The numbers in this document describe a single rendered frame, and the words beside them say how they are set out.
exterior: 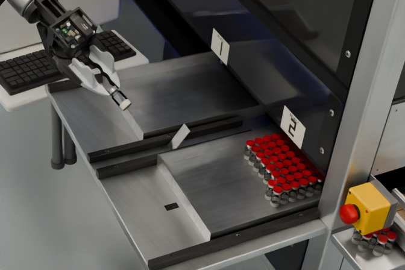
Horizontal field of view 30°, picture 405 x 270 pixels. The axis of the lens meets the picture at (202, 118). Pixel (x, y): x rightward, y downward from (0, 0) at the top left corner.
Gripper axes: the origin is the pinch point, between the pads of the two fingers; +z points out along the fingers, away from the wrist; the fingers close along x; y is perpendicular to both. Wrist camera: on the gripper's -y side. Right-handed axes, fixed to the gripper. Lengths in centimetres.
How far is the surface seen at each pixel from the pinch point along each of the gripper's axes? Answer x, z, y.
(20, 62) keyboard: 14, -35, -66
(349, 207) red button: 22, 48, -2
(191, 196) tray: 8.3, 24.6, -26.4
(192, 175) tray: 13.3, 21.2, -29.6
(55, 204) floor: 16, -10, -150
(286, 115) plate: 33.5, 25.8, -15.3
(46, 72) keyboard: 16, -28, -62
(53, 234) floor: 6, -1, -142
